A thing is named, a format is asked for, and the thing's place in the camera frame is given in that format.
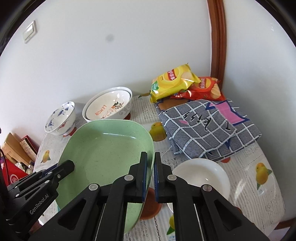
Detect inner white lemon bowl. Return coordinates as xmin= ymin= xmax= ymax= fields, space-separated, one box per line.
xmin=85 ymin=88 xmax=132 ymax=121

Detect patterned red box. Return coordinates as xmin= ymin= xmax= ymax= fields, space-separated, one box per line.
xmin=20 ymin=136 xmax=39 ymax=162

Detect blue red patterned footed bowl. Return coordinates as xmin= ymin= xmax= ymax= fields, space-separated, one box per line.
xmin=44 ymin=101 xmax=76 ymax=137

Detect red orange chips bag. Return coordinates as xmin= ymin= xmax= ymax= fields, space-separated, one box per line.
xmin=170 ymin=77 xmax=226 ymax=101

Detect wooden board by wall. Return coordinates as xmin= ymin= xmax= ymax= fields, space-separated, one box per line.
xmin=1 ymin=133 xmax=31 ymax=167

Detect large white bowl grey scrolls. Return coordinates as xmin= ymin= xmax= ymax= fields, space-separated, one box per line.
xmin=82 ymin=86 xmax=133 ymax=123

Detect green square plate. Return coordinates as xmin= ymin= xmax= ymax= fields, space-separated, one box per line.
xmin=55 ymin=119 xmax=155 ymax=236

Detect red gift bag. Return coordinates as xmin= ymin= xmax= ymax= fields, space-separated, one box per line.
xmin=1 ymin=157 xmax=28 ymax=186

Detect yellow chips bag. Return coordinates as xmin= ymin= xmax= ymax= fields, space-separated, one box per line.
xmin=150 ymin=64 xmax=201 ymax=103

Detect grey checked folded cloth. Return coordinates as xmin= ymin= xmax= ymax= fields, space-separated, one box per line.
xmin=155 ymin=99 xmax=261 ymax=162

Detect brown clay dish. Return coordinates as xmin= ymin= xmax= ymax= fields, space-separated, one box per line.
xmin=140 ymin=187 xmax=162 ymax=220

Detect white bowl blue trim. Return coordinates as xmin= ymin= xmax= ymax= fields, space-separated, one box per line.
xmin=172 ymin=158 xmax=230 ymax=199

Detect white wall light switch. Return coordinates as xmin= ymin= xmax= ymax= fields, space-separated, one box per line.
xmin=23 ymin=21 xmax=38 ymax=44

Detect fruit print tablecloth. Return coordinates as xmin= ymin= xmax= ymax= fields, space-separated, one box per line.
xmin=34 ymin=96 xmax=285 ymax=240

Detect brown wooden corner trim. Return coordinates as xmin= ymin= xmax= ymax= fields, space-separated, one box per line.
xmin=207 ymin=0 xmax=227 ymax=89

